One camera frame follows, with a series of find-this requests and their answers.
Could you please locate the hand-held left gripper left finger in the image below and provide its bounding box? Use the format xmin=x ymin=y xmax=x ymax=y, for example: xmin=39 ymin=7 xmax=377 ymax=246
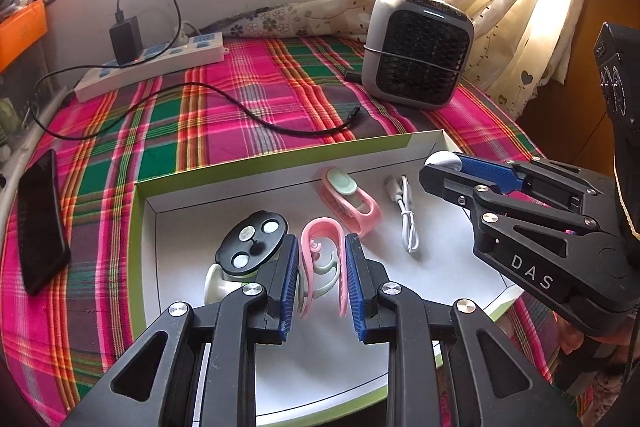
xmin=62 ymin=232 xmax=301 ymax=427

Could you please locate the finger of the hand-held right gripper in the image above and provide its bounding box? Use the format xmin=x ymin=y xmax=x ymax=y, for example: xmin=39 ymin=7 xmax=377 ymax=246
xmin=455 ymin=152 xmax=607 ymax=219
xmin=419 ymin=163 xmax=617 ymax=254

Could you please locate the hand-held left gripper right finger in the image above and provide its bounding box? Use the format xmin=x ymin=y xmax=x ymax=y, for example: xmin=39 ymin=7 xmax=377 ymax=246
xmin=342 ymin=232 xmax=583 ymax=427

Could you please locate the white round suction hook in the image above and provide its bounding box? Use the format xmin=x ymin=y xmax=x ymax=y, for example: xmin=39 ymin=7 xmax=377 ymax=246
xmin=429 ymin=152 xmax=463 ymax=172

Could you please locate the pink clip curled hook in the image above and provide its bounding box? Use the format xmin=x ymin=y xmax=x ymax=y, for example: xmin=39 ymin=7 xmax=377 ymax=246
xmin=297 ymin=217 xmax=351 ymax=319

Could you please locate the black and white suction holder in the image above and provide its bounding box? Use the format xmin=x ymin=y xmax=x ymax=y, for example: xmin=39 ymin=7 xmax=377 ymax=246
xmin=204 ymin=210 xmax=290 ymax=308

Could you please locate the white usb cable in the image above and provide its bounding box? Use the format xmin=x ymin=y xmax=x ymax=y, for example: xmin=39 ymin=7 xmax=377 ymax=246
xmin=384 ymin=174 xmax=422 ymax=255

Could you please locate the pink clip with green button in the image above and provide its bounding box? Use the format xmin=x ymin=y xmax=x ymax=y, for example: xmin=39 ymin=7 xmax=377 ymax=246
xmin=320 ymin=167 xmax=381 ymax=238

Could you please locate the green and white cardboard box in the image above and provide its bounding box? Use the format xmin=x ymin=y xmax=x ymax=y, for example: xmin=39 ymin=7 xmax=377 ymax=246
xmin=132 ymin=129 xmax=526 ymax=418

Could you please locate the person's right forearm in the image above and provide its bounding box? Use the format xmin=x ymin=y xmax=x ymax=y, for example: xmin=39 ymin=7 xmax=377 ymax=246
xmin=585 ymin=337 xmax=640 ymax=408

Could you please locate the person's right hand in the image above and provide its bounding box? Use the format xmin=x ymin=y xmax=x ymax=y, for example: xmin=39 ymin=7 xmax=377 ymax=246
xmin=552 ymin=309 xmax=585 ymax=358

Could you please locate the grey space heater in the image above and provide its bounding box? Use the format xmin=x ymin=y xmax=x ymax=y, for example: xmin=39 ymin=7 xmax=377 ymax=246
xmin=361 ymin=0 xmax=476 ymax=110

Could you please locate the cream heart pattern curtain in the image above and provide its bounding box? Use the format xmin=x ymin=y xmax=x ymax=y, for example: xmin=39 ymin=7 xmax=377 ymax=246
xmin=445 ymin=0 xmax=593 ymax=118

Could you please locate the floral cloth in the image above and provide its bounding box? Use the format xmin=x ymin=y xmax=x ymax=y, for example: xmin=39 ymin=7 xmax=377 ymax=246
xmin=205 ymin=0 xmax=381 ymax=42

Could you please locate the black smartphone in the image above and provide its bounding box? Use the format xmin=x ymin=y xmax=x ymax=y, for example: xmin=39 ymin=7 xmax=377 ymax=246
xmin=17 ymin=149 xmax=71 ymax=297

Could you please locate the white power strip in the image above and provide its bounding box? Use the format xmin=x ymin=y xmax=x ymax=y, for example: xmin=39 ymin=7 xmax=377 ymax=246
xmin=74 ymin=32 xmax=225 ymax=102

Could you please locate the black charger adapter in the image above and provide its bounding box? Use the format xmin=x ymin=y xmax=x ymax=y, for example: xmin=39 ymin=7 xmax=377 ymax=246
xmin=109 ymin=9 xmax=143 ymax=68

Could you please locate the orange box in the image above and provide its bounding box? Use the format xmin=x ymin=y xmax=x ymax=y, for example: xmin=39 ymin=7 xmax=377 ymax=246
xmin=0 ymin=0 xmax=48 ymax=72

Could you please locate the black charging cable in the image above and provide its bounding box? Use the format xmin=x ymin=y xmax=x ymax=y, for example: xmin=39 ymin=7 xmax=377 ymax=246
xmin=31 ymin=0 xmax=362 ymax=140

